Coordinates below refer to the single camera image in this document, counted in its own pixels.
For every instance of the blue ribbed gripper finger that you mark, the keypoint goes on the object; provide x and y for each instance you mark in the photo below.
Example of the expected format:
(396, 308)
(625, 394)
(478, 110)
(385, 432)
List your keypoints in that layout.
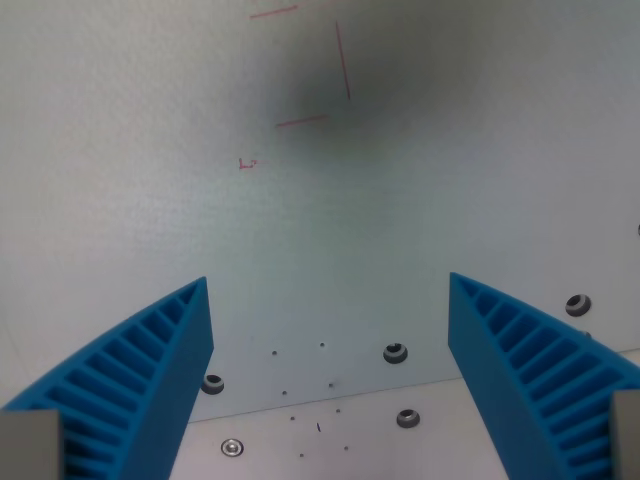
(500, 360)
(150, 380)

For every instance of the shiny round-head metal screw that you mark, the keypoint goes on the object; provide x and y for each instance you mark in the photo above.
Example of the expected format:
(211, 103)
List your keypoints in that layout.
(232, 447)

